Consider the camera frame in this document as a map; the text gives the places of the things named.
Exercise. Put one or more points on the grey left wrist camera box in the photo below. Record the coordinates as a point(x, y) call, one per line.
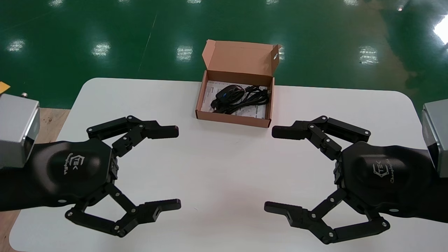
point(14, 129)

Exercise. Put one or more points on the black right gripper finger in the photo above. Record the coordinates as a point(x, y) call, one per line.
point(290, 132)

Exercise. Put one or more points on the brown cardboard storage box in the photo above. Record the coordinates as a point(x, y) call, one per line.
point(241, 57)

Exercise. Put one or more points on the white printed manual sheet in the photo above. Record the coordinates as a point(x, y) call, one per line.
point(252, 111)

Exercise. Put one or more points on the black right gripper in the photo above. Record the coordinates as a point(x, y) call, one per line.
point(385, 175)

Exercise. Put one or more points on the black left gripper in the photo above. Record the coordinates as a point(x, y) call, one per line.
point(73, 168)

